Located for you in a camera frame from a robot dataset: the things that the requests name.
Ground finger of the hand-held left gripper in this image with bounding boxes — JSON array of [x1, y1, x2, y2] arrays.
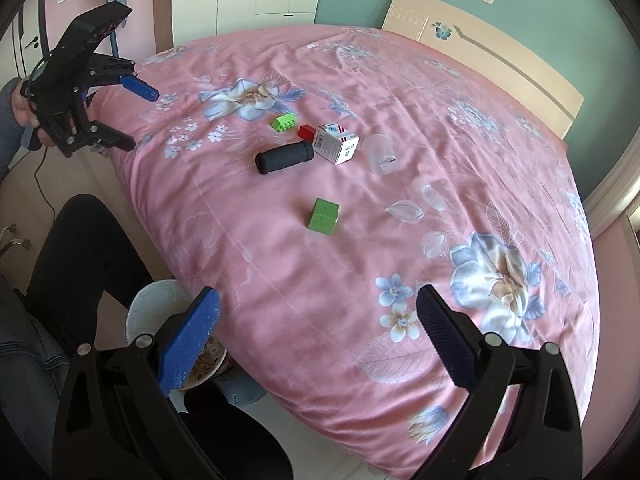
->
[[75, 121, 136, 151], [85, 54, 160, 102]]

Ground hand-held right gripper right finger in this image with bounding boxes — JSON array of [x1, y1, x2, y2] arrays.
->
[[415, 284, 585, 480]]

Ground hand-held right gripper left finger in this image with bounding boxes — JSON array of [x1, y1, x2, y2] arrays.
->
[[52, 286, 226, 480]]

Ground white waste bin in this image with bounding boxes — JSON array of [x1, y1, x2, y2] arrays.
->
[[126, 280, 234, 392]]

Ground black foam cylinder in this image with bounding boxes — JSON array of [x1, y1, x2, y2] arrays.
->
[[255, 140, 315, 176]]

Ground green wooden cube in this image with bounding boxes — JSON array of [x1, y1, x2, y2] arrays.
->
[[307, 198, 341, 235]]

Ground clear plastic cup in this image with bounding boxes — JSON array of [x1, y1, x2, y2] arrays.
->
[[363, 133, 398, 176]]

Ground small white printed box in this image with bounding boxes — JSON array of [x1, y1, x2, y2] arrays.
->
[[312, 123, 361, 166]]

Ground person's left forearm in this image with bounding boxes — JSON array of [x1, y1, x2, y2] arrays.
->
[[0, 79, 25, 182]]

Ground person's left hand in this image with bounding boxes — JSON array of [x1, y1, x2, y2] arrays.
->
[[12, 80, 42, 129]]

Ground white door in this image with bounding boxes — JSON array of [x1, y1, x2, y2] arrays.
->
[[0, 0, 51, 83]]

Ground blue grey slipper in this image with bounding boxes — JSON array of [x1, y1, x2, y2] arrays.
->
[[215, 374, 269, 406]]

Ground person's right leg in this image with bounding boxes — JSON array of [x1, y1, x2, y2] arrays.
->
[[177, 382, 294, 480]]

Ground person's leg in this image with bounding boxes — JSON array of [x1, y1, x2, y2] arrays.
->
[[25, 194, 153, 358], [177, 382, 294, 480]]

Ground person's left leg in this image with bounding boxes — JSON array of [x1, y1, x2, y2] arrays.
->
[[25, 194, 153, 358]]

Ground pink floral blanket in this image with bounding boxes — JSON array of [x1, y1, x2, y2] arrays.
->
[[107, 24, 602, 459]]

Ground grey denim jacket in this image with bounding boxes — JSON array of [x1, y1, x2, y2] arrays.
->
[[0, 277, 68, 466]]

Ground beige window casing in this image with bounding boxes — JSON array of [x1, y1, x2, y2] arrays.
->
[[584, 124, 640, 242]]

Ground beige wooden headboard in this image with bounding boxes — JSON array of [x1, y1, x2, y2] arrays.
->
[[381, 0, 586, 141]]

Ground black cable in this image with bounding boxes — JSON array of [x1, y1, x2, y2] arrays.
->
[[32, 144, 59, 222]]

